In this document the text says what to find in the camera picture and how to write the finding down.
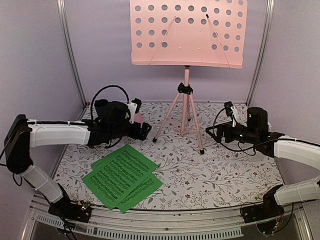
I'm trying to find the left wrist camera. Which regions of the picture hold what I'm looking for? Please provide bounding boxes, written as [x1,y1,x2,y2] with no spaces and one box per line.
[126,98,142,124]

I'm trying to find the pink plate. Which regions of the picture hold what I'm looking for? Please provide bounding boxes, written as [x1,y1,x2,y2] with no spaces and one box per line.
[134,113,144,125]

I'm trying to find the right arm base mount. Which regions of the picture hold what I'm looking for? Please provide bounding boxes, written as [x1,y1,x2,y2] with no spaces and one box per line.
[240,200,285,235]

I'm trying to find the pink music stand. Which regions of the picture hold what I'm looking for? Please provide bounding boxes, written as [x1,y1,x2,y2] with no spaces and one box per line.
[129,0,248,155]

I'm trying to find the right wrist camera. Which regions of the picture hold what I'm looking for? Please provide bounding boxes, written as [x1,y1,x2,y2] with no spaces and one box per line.
[224,101,239,128]

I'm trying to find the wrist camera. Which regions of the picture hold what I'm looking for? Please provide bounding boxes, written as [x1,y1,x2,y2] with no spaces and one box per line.
[126,98,142,124]
[224,101,239,128]

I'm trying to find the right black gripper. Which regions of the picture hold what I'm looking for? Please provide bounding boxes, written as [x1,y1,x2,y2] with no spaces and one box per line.
[205,121,259,145]

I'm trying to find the green sheet music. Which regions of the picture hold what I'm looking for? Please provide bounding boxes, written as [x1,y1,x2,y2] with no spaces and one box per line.
[82,160,153,209]
[117,173,163,213]
[91,144,158,177]

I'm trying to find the floral table mat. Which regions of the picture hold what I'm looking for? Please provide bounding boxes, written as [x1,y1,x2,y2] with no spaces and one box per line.
[49,101,285,210]

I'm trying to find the right aluminium frame post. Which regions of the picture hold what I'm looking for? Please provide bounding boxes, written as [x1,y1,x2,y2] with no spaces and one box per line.
[245,0,275,107]

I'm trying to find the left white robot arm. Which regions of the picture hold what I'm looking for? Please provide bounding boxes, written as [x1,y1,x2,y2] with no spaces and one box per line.
[1,101,152,217]

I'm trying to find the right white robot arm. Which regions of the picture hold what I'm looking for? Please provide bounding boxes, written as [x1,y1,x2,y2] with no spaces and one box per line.
[205,102,320,218]

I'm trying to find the dark blue cup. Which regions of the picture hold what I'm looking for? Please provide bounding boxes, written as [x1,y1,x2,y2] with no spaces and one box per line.
[94,99,109,116]

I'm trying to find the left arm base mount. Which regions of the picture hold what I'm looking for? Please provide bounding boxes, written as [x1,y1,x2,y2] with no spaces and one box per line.
[48,197,92,223]

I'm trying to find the front aluminium rail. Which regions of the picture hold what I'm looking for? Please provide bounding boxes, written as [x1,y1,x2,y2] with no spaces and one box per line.
[21,194,315,240]

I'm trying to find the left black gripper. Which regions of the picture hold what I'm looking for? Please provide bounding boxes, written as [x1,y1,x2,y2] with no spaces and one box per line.
[109,120,152,140]

